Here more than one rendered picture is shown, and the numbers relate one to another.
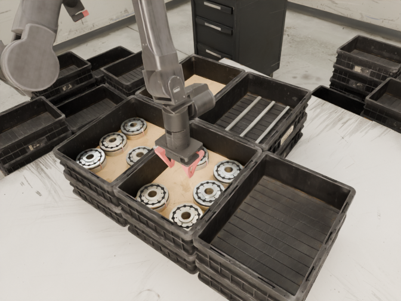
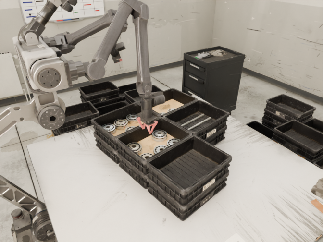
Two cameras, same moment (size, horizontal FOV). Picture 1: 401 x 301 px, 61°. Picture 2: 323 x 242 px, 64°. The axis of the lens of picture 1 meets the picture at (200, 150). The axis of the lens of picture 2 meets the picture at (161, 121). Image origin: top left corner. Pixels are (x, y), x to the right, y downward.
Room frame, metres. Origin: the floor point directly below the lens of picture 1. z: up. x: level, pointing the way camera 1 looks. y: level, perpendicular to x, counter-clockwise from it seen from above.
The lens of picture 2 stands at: (-0.57, -0.21, 1.87)
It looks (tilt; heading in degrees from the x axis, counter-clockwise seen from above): 32 degrees down; 9
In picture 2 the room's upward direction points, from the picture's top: straight up
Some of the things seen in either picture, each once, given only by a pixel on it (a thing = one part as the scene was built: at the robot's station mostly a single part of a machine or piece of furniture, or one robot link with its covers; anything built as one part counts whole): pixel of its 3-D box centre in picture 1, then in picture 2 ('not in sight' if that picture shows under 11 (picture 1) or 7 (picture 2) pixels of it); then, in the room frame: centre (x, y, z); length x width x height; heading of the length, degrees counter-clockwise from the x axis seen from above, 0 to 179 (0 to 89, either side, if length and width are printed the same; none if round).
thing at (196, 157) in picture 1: (185, 161); (149, 125); (0.59, 0.04, 1.10); 0.07 x 0.07 x 0.09; 50
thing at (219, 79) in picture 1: (193, 94); (167, 107); (1.24, 0.02, 0.87); 0.40 x 0.30 x 0.11; 141
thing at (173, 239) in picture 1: (191, 181); (154, 144); (0.74, 0.04, 0.87); 0.40 x 0.30 x 0.11; 141
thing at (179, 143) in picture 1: (178, 136); (146, 112); (0.61, 0.05, 1.17); 0.10 x 0.07 x 0.07; 50
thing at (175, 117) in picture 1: (177, 114); (147, 102); (0.61, 0.05, 1.23); 0.07 x 0.06 x 0.07; 131
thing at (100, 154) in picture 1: (90, 157); (107, 127); (0.89, 0.40, 0.86); 0.10 x 0.10 x 0.01
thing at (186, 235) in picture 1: (190, 170); (154, 138); (0.74, 0.04, 0.92); 0.40 x 0.30 x 0.02; 141
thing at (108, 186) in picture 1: (123, 136); (126, 119); (0.92, 0.27, 0.92); 0.40 x 0.30 x 0.02; 141
